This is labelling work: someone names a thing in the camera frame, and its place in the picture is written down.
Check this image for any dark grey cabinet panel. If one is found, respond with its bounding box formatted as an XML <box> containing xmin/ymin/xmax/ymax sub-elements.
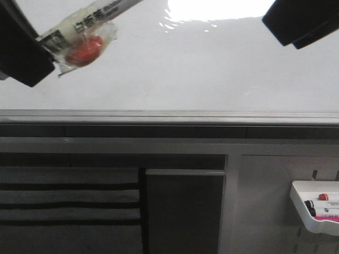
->
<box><xmin>146</xmin><ymin>169</ymin><xmax>225</xmax><ymax>253</ymax></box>

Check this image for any black capped marker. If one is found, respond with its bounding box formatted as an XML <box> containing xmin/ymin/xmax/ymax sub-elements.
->
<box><xmin>308</xmin><ymin>207</ymin><xmax>339</xmax><ymax>217</ymax></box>
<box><xmin>304</xmin><ymin>200</ymin><xmax>339</xmax><ymax>208</ymax></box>

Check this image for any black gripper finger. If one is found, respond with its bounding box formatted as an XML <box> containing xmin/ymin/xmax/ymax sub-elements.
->
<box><xmin>1</xmin><ymin>1</ymin><xmax>55</xmax><ymax>87</ymax></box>
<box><xmin>262</xmin><ymin>0</ymin><xmax>338</xmax><ymax>49</ymax></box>

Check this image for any upper black capped marker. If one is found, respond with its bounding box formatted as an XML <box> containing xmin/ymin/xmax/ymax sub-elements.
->
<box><xmin>304</xmin><ymin>200</ymin><xmax>339</xmax><ymax>208</ymax></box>

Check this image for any pink whiteboard eraser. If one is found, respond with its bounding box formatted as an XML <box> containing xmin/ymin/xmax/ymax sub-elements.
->
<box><xmin>313</xmin><ymin>216</ymin><xmax>339</xmax><ymax>222</ymax></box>

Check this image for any white plastic marker tray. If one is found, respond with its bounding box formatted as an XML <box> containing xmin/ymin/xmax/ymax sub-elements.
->
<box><xmin>290</xmin><ymin>180</ymin><xmax>338</xmax><ymax>237</ymax></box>

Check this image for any white whiteboard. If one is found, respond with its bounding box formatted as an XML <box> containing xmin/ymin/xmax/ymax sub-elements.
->
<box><xmin>1</xmin><ymin>1</ymin><xmax>338</xmax><ymax>125</ymax></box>

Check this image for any red capped marker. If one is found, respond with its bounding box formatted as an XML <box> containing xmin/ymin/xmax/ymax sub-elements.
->
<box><xmin>318</xmin><ymin>193</ymin><xmax>339</xmax><ymax>202</ymax></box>

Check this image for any lower black capped marker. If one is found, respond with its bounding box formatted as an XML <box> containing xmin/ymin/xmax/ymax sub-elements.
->
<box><xmin>308</xmin><ymin>207</ymin><xmax>339</xmax><ymax>217</ymax></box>

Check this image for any white taped whiteboard marker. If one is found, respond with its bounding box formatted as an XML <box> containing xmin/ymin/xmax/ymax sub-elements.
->
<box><xmin>36</xmin><ymin>1</ymin><xmax>140</xmax><ymax>76</ymax></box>

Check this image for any grey striped fabric organizer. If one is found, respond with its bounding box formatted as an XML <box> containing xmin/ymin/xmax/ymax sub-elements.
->
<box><xmin>1</xmin><ymin>167</ymin><xmax>147</xmax><ymax>253</ymax></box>

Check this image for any white pegboard panel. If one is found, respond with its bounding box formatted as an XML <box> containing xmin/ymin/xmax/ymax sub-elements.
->
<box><xmin>233</xmin><ymin>156</ymin><xmax>338</xmax><ymax>253</ymax></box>

